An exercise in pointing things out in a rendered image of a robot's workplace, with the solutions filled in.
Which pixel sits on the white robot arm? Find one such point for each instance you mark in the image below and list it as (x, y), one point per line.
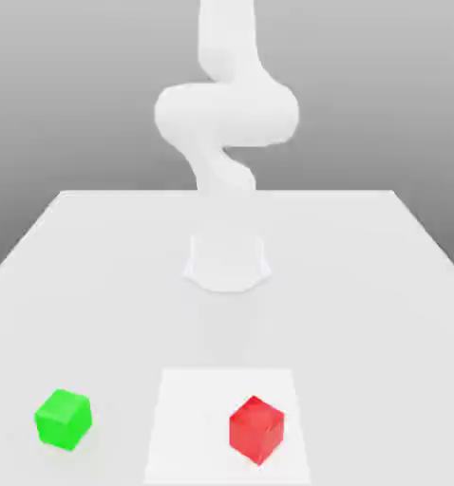
(227, 114)

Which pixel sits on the small red cube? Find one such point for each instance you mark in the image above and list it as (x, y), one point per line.
(256, 431)

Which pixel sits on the small green cube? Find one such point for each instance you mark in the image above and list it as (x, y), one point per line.
(63, 419)

